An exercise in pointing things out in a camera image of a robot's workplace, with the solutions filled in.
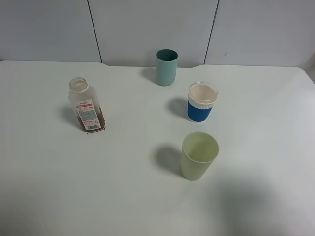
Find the blue sleeved white cup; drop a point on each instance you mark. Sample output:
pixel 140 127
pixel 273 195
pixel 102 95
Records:
pixel 201 98

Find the light green plastic cup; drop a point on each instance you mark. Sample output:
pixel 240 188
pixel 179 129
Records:
pixel 199 150

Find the teal plastic cup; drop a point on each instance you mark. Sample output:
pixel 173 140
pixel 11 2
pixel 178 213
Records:
pixel 166 66

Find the clear plastic drink bottle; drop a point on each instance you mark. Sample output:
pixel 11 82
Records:
pixel 86 106

